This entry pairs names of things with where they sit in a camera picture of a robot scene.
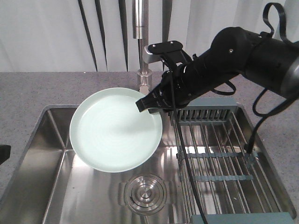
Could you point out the white pleated curtain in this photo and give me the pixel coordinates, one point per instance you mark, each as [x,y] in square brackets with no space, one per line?
[97,35]

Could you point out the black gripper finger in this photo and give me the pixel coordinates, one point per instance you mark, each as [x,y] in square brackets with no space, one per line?
[4,153]

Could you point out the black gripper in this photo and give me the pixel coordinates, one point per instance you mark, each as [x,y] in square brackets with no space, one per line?
[178,87]

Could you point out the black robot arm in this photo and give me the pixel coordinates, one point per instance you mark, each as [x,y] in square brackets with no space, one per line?
[270,63]

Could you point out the stainless steel faucet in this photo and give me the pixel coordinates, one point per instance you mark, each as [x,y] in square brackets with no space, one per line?
[140,23]

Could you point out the stainless steel sink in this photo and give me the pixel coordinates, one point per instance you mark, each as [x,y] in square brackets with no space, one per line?
[53,186]

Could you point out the steel sink drain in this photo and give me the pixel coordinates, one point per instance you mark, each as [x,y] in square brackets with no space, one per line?
[145,194]

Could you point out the light green round plate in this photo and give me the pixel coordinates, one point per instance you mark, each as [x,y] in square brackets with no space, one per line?
[109,133]

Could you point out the grey-blue dish drying rack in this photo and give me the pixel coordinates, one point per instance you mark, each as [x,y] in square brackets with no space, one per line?
[233,187]

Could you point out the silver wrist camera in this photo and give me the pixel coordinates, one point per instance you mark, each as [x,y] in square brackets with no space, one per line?
[148,57]

